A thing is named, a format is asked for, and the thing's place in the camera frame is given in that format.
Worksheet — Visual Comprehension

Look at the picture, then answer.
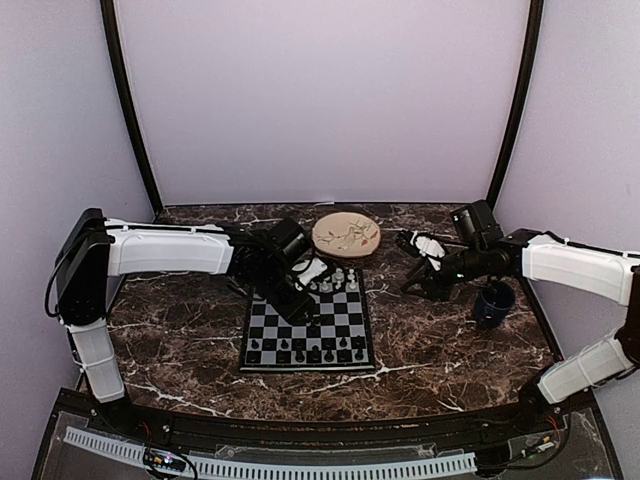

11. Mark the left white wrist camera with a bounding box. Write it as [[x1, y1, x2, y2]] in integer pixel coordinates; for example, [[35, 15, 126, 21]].
[[292, 258, 328, 291]]

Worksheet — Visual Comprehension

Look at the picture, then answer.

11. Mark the black white chess board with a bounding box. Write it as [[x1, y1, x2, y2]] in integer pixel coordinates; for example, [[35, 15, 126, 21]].
[[239, 268, 376, 373]]

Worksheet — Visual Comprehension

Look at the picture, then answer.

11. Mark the black frame post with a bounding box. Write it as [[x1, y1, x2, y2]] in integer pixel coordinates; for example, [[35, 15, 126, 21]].
[[99, 0, 164, 214], [486, 0, 545, 209]]

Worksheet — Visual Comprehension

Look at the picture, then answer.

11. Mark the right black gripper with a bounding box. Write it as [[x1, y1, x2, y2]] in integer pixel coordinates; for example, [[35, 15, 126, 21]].
[[401, 243, 487, 302]]

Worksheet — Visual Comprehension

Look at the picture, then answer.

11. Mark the right black frame post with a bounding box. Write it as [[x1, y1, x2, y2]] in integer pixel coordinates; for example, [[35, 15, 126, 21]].
[[486, 0, 545, 209]]

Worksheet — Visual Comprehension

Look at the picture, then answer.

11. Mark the left black frame post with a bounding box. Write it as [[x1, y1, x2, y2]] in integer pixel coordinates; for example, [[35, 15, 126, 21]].
[[99, 0, 164, 214]]

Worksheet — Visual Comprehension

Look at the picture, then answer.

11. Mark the row of white chess pieces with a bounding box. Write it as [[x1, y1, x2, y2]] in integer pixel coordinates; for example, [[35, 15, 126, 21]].
[[309, 268, 359, 294]]

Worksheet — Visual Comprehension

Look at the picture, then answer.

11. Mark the white slotted cable duct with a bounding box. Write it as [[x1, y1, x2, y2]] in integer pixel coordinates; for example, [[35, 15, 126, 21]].
[[63, 427, 477, 479]]

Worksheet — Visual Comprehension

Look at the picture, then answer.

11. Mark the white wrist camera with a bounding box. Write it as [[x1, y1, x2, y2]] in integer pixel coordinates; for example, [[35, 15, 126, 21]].
[[396, 230, 447, 271], [292, 258, 328, 291]]

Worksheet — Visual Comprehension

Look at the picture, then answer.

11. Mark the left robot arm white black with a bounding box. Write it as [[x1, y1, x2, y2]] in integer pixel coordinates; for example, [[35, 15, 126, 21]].
[[44, 208, 328, 436]]

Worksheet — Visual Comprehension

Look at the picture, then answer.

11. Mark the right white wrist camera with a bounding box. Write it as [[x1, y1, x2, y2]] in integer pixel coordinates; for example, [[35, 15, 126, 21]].
[[396, 230, 447, 271]]

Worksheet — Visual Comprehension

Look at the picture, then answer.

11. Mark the black king piece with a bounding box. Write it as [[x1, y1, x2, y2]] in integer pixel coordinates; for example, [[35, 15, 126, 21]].
[[307, 345, 321, 364]]

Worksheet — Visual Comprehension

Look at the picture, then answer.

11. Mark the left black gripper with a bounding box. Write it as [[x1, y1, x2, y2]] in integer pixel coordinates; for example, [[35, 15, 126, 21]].
[[253, 259, 315, 324]]

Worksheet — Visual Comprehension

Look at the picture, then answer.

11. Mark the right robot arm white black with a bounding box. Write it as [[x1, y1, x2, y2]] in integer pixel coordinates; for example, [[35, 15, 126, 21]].
[[396, 200, 639, 434]]

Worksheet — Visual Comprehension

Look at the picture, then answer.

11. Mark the beige bird painted plate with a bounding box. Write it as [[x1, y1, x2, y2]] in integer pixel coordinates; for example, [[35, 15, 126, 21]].
[[312, 212, 381, 258]]

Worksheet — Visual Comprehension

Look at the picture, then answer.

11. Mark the dark blue mug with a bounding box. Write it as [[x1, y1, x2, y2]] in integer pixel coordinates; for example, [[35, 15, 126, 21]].
[[472, 281, 515, 330]]

